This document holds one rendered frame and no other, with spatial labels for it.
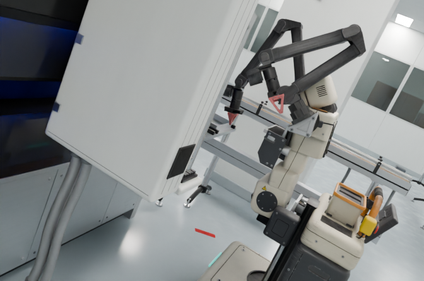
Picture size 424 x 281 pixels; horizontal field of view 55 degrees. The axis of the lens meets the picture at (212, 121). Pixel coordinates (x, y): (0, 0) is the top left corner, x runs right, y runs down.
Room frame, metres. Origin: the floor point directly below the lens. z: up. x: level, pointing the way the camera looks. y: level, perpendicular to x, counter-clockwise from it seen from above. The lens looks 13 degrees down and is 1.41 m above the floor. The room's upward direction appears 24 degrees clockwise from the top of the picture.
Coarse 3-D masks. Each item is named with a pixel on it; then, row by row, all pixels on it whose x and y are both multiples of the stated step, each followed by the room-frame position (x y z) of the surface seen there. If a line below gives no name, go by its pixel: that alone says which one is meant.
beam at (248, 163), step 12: (204, 144) 3.17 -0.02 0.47; (216, 144) 3.15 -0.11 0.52; (228, 144) 3.18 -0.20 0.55; (228, 156) 3.11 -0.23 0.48; (240, 156) 3.08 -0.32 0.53; (240, 168) 3.07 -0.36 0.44; (252, 168) 3.04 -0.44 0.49; (264, 168) 3.01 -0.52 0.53; (300, 192) 2.92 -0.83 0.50; (312, 192) 2.89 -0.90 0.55; (372, 240) 2.73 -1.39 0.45
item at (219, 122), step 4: (216, 116) 2.35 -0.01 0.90; (220, 116) 2.34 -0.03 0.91; (212, 120) 2.29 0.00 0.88; (216, 120) 2.34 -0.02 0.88; (220, 120) 2.34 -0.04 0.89; (224, 120) 2.33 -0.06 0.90; (228, 120) 2.33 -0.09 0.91; (212, 124) 2.08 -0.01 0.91; (216, 124) 2.24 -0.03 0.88; (220, 124) 2.27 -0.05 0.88; (224, 124) 2.18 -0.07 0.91; (228, 124) 2.26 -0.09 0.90; (216, 128) 2.08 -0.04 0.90; (220, 128) 2.14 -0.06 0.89; (224, 128) 2.21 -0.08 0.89
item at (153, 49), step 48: (96, 0) 1.34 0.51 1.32; (144, 0) 1.28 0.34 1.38; (192, 0) 1.23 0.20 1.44; (240, 0) 1.21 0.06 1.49; (96, 48) 1.32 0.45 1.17; (144, 48) 1.26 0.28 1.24; (192, 48) 1.21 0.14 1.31; (96, 96) 1.30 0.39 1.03; (144, 96) 1.24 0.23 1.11; (192, 96) 1.19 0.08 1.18; (96, 144) 1.28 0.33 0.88; (144, 144) 1.22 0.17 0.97; (192, 144) 1.31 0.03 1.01; (144, 192) 1.20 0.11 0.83
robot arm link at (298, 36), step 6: (282, 18) 2.24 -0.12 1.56; (288, 24) 2.22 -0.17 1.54; (294, 24) 2.22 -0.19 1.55; (300, 24) 2.21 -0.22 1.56; (282, 30) 2.27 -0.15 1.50; (288, 30) 2.29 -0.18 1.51; (294, 30) 2.22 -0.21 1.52; (300, 30) 2.21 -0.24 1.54; (294, 36) 2.22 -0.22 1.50; (300, 36) 2.21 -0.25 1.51; (294, 42) 2.22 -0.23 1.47; (294, 60) 2.20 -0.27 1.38; (300, 60) 2.19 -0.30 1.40; (294, 66) 2.20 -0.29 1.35; (300, 66) 2.19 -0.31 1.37; (294, 72) 2.21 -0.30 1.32; (300, 72) 2.18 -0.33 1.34
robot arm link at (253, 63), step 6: (276, 24) 2.22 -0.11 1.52; (282, 24) 2.22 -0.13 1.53; (276, 30) 2.22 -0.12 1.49; (270, 36) 2.25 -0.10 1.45; (276, 36) 2.24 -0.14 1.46; (282, 36) 2.28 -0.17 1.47; (264, 42) 2.26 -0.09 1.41; (270, 42) 2.25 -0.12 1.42; (276, 42) 2.27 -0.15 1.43; (264, 48) 2.25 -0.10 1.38; (270, 48) 2.25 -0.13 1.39; (258, 54) 2.25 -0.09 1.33; (252, 60) 2.26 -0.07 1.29; (258, 60) 2.25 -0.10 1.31; (246, 66) 2.26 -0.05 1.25; (252, 66) 2.25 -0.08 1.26; (246, 72) 2.25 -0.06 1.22; (240, 78) 2.25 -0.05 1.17; (246, 78) 2.24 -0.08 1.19; (246, 84) 2.29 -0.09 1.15
